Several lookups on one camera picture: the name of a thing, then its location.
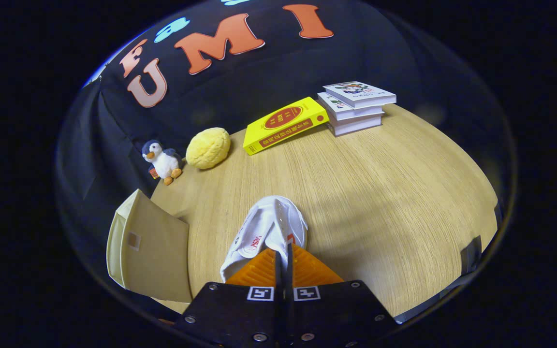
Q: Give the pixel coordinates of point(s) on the beige fabric storage box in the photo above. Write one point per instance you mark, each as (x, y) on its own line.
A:
(157, 251)

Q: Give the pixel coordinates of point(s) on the yellow book with red circle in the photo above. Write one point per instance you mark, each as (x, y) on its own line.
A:
(283, 125)

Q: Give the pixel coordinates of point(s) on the yellow round plush cushion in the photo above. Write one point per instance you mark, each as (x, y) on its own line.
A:
(208, 148)

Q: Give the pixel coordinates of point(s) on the white canvas shoe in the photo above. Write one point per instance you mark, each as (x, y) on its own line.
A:
(269, 222)

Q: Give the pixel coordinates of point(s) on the penguin plush toy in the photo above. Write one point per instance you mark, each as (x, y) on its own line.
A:
(165, 162)

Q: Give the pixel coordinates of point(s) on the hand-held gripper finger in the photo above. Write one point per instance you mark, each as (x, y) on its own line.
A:
(288, 270)
(278, 275)

